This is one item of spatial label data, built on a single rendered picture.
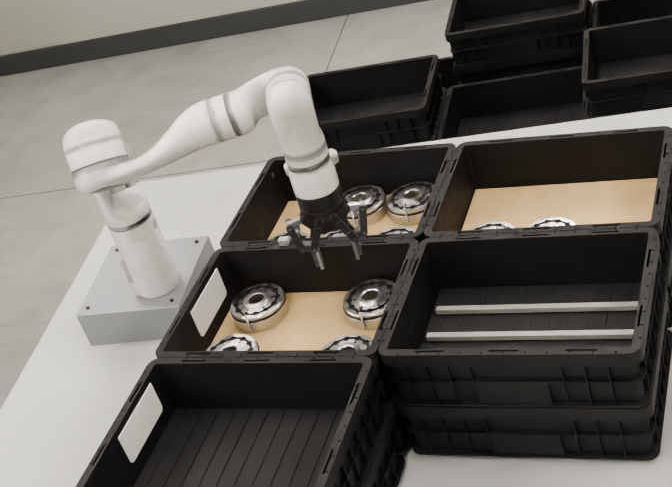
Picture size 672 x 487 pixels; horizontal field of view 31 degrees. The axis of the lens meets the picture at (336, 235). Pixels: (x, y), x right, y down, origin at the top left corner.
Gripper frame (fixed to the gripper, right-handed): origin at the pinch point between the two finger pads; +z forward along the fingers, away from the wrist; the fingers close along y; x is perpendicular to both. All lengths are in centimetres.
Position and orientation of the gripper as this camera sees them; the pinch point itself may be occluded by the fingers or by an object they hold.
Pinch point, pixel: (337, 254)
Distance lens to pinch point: 202.5
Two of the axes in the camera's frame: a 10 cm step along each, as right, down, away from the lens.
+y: 9.6, -2.7, -0.4
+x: -1.2, -5.5, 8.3
